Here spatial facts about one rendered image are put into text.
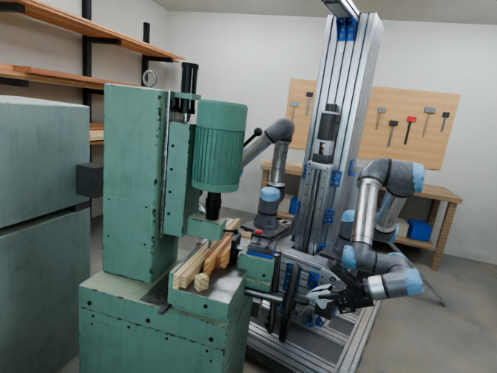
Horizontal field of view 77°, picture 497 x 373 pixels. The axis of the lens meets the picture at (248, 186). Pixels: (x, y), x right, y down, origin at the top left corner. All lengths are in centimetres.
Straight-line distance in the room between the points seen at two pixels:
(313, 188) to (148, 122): 105
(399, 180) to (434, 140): 311
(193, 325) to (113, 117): 76
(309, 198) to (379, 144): 262
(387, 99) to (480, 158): 128
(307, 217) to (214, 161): 94
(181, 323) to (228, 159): 58
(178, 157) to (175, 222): 24
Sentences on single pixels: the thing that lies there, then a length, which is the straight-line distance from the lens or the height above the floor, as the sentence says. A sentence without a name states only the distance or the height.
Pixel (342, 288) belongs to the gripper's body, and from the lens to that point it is 112.
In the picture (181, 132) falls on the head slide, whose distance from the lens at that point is 112.
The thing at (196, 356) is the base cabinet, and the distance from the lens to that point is 123.
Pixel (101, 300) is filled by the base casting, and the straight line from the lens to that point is 131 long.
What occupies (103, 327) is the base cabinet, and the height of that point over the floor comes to 66.
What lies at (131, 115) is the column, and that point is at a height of 142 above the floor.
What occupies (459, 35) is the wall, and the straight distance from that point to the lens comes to 459.
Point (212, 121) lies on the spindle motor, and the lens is 105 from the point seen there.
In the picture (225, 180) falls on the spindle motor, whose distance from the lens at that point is 108.
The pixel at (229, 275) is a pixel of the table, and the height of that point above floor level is 90.
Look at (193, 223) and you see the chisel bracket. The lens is 121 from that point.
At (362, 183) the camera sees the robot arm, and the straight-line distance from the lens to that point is 131.
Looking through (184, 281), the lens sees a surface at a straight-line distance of 109.
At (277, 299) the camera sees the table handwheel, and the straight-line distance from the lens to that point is 125.
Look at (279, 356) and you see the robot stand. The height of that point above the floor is 18.
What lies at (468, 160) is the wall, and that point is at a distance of 459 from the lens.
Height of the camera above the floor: 149
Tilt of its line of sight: 14 degrees down
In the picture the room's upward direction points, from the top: 7 degrees clockwise
